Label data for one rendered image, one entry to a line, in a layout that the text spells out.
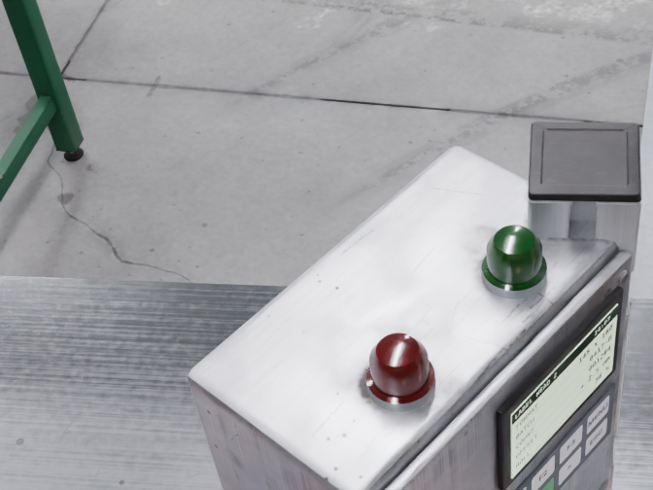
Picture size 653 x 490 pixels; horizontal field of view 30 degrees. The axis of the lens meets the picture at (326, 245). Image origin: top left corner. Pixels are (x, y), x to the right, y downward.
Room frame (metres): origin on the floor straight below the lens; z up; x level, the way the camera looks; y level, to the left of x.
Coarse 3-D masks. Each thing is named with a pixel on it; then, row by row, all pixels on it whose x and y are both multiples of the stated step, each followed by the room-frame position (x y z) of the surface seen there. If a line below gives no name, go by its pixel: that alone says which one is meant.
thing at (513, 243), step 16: (496, 240) 0.33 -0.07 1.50; (512, 240) 0.32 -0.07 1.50; (528, 240) 0.32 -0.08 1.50; (496, 256) 0.32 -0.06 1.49; (512, 256) 0.32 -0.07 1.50; (528, 256) 0.32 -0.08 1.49; (496, 272) 0.32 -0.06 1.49; (512, 272) 0.31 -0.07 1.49; (528, 272) 0.31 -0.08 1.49; (544, 272) 0.32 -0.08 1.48; (496, 288) 0.32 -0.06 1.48; (512, 288) 0.31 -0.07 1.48; (528, 288) 0.31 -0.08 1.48
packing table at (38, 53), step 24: (24, 0) 2.18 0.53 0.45; (24, 24) 2.17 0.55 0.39; (24, 48) 2.18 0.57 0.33; (48, 48) 2.20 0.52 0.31; (48, 72) 2.17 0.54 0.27; (48, 96) 2.17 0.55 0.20; (48, 120) 2.13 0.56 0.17; (72, 120) 2.20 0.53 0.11; (24, 144) 2.03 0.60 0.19; (72, 144) 2.17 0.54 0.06; (0, 168) 1.96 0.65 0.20; (0, 192) 1.91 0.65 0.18
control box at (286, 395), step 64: (448, 192) 0.38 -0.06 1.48; (512, 192) 0.37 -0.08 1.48; (384, 256) 0.35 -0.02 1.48; (448, 256) 0.34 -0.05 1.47; (576, 256) 0.33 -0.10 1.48; (256, 320) 0.32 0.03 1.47; (320, 320) 0.32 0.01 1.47; (384, 320) 0.31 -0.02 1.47; (448, 320) 0.31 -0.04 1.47; (512, 320) 0.30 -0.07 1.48; (576, 320) 0.31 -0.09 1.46; (192, 384) 0.30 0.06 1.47; (256, 384) 0.29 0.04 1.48; (320, 384) 0.29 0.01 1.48; (448, 384) 0.28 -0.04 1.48; (512, 384) 0.28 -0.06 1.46; (256, 448) 0.27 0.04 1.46; (320, 448) 0.26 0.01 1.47; (384, 448) 0.25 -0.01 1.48; (448, 448) 0.25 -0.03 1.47
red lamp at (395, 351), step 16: (384, 336) 0.29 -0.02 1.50; (400, 336) 0.29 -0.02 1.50; (384, 352) 0.28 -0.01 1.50; (400, 352) 0.28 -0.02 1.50; (416, 352) 0.28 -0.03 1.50; (368, 368) 0.29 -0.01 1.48; (384, 368) 0.27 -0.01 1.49; (400, 368) 0.27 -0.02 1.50; (416, 368) 0.27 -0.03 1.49; (432, 368) 0.28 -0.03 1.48; (368, 384) 0.28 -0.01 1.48; (384, 384) 0.27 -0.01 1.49; (400, 384) 0.27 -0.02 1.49; (416, 384) 0.27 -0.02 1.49; (432, 384) 0.27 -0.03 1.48; (384, 400) 0.27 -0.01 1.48; (400, 400) 0.27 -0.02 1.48; (416, 400) 0.27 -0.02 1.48
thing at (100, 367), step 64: (0, 320) 0.95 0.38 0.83; (64, 320) 0.93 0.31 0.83; (128, 320) 0.91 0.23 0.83; (192, 320) 0.90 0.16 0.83; (640, 320) 0.80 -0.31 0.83; (0, 384) 0.85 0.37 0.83; (64, 384) 0.84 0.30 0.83; (128, 384) 0.82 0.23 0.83; (640, 384) 0.72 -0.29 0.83; (0, 448) 0.77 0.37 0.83; (64, 448) 0.75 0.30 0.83; (128, 448) 0.74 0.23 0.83; (192, 448) 0.73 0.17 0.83; (640, 448) 0.64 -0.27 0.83
